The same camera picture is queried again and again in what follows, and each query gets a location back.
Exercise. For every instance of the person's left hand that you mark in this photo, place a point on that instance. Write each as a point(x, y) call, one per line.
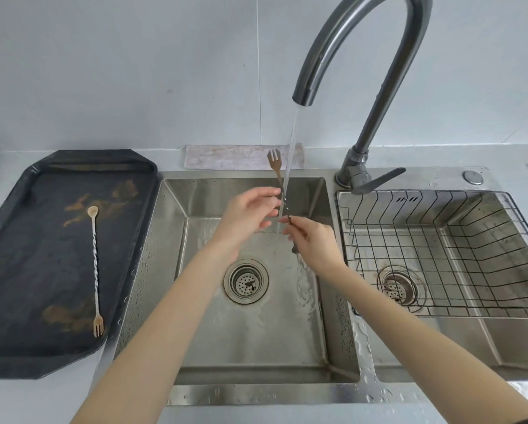
point(242, 216)

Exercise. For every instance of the person's right hand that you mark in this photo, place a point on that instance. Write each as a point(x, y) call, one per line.
point(313, 242)

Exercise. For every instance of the person's left thumb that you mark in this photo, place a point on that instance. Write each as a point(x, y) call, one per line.
point(269, 207)

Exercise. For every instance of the person's right thumb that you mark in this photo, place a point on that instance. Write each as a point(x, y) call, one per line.
point(301, 233)

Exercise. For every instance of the twisted gold stirring fork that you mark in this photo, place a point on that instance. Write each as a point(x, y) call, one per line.
point(95, 269)
point(278, 180)

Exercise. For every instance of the person's right forearm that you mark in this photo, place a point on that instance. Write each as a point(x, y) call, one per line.
point(423, 348)

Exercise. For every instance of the person's left forearm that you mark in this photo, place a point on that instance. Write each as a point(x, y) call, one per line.
point(158, 339)

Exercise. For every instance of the stream of running water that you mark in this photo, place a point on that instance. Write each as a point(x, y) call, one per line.
point(290, 163)

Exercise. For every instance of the grey dish cloth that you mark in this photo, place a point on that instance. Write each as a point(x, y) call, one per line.
point(228, 157)

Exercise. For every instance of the round sink strainer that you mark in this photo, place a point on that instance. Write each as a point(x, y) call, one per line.
point(246, 281)
point(397, 287)

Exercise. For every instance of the stainless steel double sink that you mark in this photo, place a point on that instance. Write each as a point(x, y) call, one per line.
point(290, 331)

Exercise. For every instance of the grey gooseneck faucet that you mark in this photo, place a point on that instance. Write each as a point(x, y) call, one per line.
point(370, 83)

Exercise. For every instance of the round metal sink button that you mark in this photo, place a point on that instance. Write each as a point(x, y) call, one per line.
point(473, 177)

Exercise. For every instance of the black rectangular tray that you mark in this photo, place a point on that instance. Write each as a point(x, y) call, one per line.
point(47, 260)

